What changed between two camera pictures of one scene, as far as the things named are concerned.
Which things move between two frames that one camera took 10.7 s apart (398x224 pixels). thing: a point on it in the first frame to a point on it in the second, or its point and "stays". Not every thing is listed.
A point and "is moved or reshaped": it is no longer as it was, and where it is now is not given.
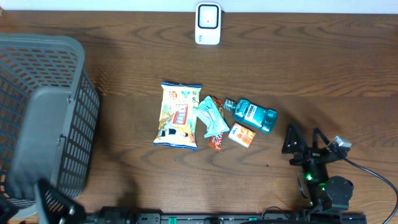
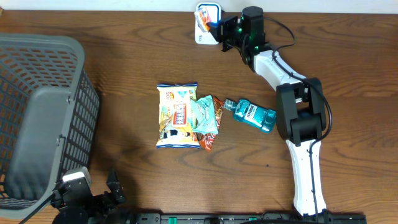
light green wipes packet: [208, 112] is moved or reshaped
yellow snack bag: [177, 116] stays
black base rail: [228, 218] stays
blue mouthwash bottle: [253, 114] stays
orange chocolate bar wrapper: [216, 142] is moved or reshaped
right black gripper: [310, 152] to [219, 27]
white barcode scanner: [208, 23] stays
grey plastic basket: [49, 110] stays
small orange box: [240, 134] to [205, 18]
